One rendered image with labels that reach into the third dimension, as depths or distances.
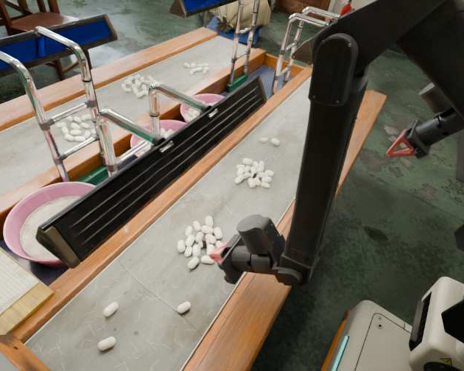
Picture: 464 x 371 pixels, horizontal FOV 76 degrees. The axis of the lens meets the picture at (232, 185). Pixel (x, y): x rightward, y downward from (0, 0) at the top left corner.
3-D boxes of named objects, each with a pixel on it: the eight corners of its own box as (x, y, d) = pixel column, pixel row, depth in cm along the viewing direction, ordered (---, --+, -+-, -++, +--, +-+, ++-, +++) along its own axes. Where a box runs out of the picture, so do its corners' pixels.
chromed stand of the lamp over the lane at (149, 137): (206, 225, 96) (221, 104, 64) (166, 271, 84) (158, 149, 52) (161, 198, 102) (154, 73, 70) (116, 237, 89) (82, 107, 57)
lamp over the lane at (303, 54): (356, 26, 145) (362, 10, 140) (310, 65, 105) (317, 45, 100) (340, 21, 147) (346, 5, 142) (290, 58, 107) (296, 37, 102)
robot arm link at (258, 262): (281, 282, 58) (293, 262, 62) (267, 255, 56) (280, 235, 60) (254, 278, 63) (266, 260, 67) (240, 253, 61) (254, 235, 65)
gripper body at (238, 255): (214, 263, 64) (240, 266, 59) (238, 232, 71) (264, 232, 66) (228, 284, 66) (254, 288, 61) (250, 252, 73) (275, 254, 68)
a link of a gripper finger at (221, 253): (197, 252, 71) (225, 254, 65) (214, 232, 76) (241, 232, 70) (211, 272, 74) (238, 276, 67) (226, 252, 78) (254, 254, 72)
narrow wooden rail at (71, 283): (310, 86, 180) (316, 68, 172) (12, 380, 64) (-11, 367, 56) (302, 82, 181) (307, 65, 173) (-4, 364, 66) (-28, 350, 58)
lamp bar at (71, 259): (266, 104, 83) (272, 79, 78) (73, 271, 43) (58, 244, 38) (241, 93, 85) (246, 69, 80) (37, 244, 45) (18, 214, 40)
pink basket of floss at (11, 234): (121, 199, 99) (117, 179, 92) (115, 273, 81) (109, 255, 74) (32, 204, 93) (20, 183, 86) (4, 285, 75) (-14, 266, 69)
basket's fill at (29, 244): (127, 229, 91) (124, 217, 87) (61, 286, 76) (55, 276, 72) (76, 194, 97) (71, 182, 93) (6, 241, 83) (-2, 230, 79)
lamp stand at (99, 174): (116, 171, 108) (90, 44, 76) (68, 204, 95) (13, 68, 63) (79, 149, 113) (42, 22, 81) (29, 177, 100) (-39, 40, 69)
